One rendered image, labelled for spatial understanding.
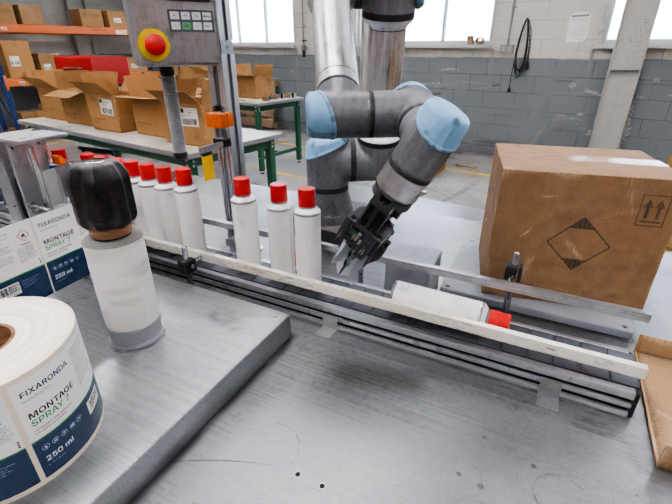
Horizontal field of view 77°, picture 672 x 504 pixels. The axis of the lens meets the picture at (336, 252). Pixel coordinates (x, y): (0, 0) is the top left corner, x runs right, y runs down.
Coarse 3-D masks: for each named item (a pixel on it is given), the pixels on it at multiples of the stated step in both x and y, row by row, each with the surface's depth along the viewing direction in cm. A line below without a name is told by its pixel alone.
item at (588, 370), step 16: (0, 208) 128; (176, 256) 99; (224, 272) 92; (240, 272) 92; (288, 288) 85; (352, 288) 85; (368, 288) 85; (336, 304) 80; (352, 304) 80; (400, 320) 75; (416, 320) 75; (448, 336) 72; (464, 336) 71; (480, 336) 71; (544, 336) 71; (560, 336) 71; (512, 352) 68; (528, 352) 68; (608, 352) 68; (624, 352) 68; (576, 368) 64; (592, 368) 64; (624, 384) 61
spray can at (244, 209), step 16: (240, 176) 85; (240, 192) 84; (240, 208) 85; (256, 208) 88; (240, 224) 86; (256, 224) 88; (240, 240) 88; (256, 240) 89; (240, 256) 90; (256, 256) 91
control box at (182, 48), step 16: (128, 0) 79; (144, 0) 80; (160, 0) 81; (128, 16) 81; (144, 16) 80; (160, 16) 82; (128, 32) 88; (144, 32) 81; (160, 32) 83; (176, 32) 84; (192, 32) 85; (208, 32) 87; (144, 48) 82; (176, 48) 85; (192, 48) 86; (208, 48) 88; (144, 64) 84; (160, 64) 85; (176, 64) 87; (192, 64) 88; (208, 64) 90
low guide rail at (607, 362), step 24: (216, 264) 92; (240, 264) 88; (312, 288) 82; (336, 288) 79; (408, 312) 74; (432, 312) 72; (504, 336) 67; (528, 336) 66; (576, 360) 63; (600, 360) 61; (624, 360) 61
